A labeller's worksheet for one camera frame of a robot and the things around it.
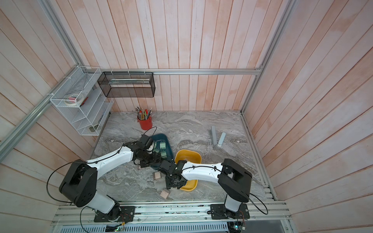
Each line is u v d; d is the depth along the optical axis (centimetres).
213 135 98
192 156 95
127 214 73
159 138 99
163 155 92
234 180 45
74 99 72
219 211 72
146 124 110
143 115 99
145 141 72
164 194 78
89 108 80
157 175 84
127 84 101
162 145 97
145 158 74
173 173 60
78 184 43
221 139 101
